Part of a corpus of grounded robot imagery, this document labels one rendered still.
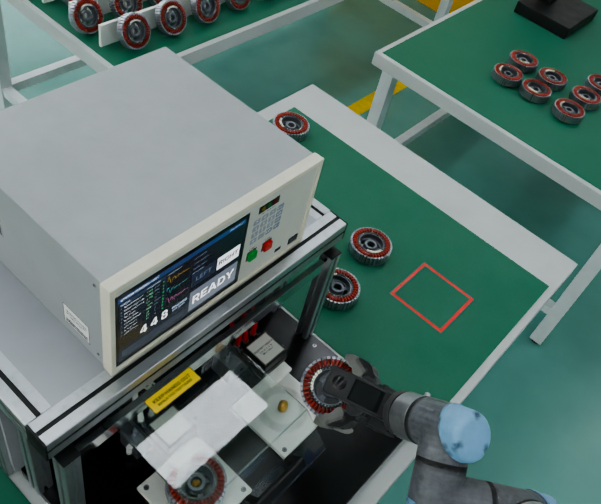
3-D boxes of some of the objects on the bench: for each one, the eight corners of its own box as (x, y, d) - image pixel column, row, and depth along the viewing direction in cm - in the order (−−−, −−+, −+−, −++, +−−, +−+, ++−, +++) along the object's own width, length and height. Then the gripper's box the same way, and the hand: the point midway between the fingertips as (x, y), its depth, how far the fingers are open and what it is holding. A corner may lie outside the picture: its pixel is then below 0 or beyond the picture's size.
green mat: (548, 286, 185) (549, 286, 185) (426, 428, 149) (426, 427, 149) (294, 107, 217) (294, 106, 217) (142, 188, 181) (142, 187, 181)
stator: (366, 299, 170) (370, 290, 167) (333, 319, 164) (336, 309, 161) (336, 269, 174) (340, 260, 172) (303, 287, 168) (306, 277, 166)
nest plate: (251, 491, 130) (251, 489, 129) (192, 549, 121) (192, 547, 120) (197, 438, 135) (197, 435, 134) (136, 489, 126) (136, 487, 125)
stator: (344, 234, 183) (347, 225, 180) (383, 235, 186) (387, 226, 183) (351, 266, 176) (355, 257, 173) (392, 267, 178) (397, 258, 176)
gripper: (402, 480, 109) (333, 448, 126) (448, 376, 113) (375, 359, 131) (365, 459, 105) (298, 429, 122) (414, 352, 110) (343, 338, 127)
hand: (328, 386), depth 125 cm, fingers closed on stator, 13 cm apart
